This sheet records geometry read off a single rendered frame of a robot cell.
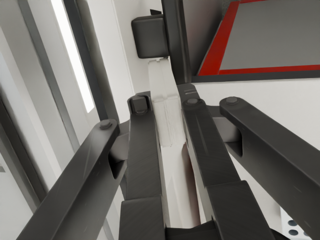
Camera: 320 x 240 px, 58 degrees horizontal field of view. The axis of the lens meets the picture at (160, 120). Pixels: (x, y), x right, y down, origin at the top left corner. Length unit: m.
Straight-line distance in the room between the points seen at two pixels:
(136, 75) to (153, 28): 0.03
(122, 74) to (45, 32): 0.06
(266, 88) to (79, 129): 0.24
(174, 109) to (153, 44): 0.07
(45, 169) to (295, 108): 0.29
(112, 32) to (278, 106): 0.25
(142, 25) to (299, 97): 0.23
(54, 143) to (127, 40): 0.08
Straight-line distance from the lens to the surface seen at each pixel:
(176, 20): 0.20
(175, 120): 0.15
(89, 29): 0.31
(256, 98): 0.38
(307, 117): 0.39
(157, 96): 0.15
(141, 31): 0.20
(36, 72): 0.17
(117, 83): 0.21
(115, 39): 0.19
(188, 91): 0.17
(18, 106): 0.17
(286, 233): 0.48
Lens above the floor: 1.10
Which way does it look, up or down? 54 degrees down
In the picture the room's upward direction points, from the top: 151 degrees counter-clockwise
